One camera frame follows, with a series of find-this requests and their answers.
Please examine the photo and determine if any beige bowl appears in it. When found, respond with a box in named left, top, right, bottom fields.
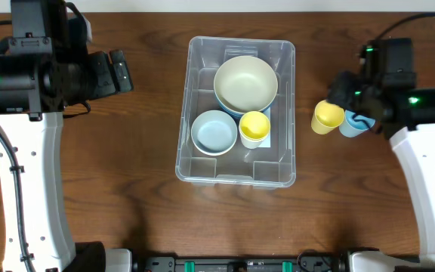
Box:
left=213, top=55, right=279, bottom=112

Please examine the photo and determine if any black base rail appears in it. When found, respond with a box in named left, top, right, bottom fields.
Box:
left=106, top=247, right=435, bottom=272

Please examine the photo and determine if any white label in container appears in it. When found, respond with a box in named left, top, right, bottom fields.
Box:
left=259, top=107, right=271, bottom=148

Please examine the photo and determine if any dark blue bowl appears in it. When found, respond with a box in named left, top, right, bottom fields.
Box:
left=214, top=95, right=278, bottom=118

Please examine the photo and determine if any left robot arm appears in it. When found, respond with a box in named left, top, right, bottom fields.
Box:
left=0, top=0, right=133, bottom=271

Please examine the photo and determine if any yellow cup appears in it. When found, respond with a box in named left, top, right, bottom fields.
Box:
left=310, top=100, right=345, bottom=134
left=239, top=111, right=268, bottom=140

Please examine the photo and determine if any white cup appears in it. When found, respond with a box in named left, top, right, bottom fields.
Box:
left=240, top=134, right=271, bottom=149

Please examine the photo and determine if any light blue cup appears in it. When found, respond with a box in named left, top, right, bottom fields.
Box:
left=339, top=110, right=375, bottom=138

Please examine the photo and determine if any clear plastic storage container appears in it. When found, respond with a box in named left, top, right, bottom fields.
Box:
left=175, top=36, right=296, bottom=190

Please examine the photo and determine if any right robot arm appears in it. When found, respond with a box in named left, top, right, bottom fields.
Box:
left=327, top=38, right=435, bottom=271

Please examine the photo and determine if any light blue small bowl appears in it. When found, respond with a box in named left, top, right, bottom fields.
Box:
left=191, top=110, right=238, bottom=156

